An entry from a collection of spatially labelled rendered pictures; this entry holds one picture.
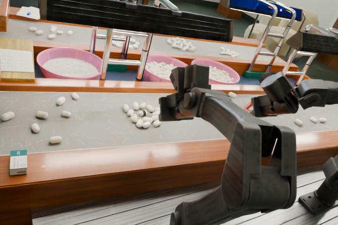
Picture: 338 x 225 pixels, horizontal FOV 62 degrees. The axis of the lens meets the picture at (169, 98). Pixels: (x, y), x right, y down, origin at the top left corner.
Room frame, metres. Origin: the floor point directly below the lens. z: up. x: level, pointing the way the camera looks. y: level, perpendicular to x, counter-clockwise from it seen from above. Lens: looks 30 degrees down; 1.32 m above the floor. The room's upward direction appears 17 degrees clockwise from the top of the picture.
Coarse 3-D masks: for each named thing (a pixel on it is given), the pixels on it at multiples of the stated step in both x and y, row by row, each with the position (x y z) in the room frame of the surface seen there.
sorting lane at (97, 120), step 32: (0, 96) 0.70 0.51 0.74; (32, 96) 0.75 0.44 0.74; (64, 96) 0.81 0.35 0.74; (96, 96) 0.87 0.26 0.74; (128, 96) 0.93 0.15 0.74; (160, 96) 1.01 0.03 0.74; (256, 96) 1.29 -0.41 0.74; (0, 128) 0.57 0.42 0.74; (64, 128) 0.65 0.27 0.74; (96, 128) 0.70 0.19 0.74; (128, 128) 0.74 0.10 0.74; (160, 128) 0.80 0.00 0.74; (192, 128) 0.86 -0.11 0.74; (320, 128) 1.17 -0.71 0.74
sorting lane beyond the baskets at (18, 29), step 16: (0, 32) 1.14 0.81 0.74; (16, 32) 1.18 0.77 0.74; (32, 32) 1.24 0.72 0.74; (48, 32) 1.29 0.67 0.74; (64, 32) 1.35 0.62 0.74; (80, 32) 1.42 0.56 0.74; (128, 48) 1.40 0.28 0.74; (160, 48) 1.54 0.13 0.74; (176, 48) 1.62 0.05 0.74; (208, 48) 1.81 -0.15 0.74; (224, 48) 1.91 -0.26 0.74; (240, 48) 2.03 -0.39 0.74; (256, 48) 2.15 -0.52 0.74
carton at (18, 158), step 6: (18, 150) 0.48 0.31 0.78; (24, 150) 0.48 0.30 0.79; (12, 156) 0.46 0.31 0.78; (18, 156) 0.46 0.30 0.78; (24, 156) 0.47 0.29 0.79; (12, 162) 0.44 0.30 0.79; (18, 162) 0.44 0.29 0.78; (24, 162) 0.45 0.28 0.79; (12, 168) 0.42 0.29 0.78; (18, 168) 0.43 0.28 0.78; (24, 168) 0.43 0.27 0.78; (12, 174) 0.42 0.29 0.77
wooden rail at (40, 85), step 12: (12, 84) 0.75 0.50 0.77; (24, 84) 0.77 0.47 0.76; (36, 84) 0.79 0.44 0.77; (48, 84) 0.81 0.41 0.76; (60, 84) 0.84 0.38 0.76; (72, 84) 0.86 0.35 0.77; (84, 84) 0.88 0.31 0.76; (96, 84) 0.91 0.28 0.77; (108, 84) 0.93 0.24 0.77; (120, 84) 0.96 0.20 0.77; (132, 84) 0.99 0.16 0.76; (144, 84) 1.02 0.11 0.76; (156, 84) 1.05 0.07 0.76; (168, 84) 1.09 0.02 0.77; (216, 84) 1.24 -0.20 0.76; (228, 84) 1.28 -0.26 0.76
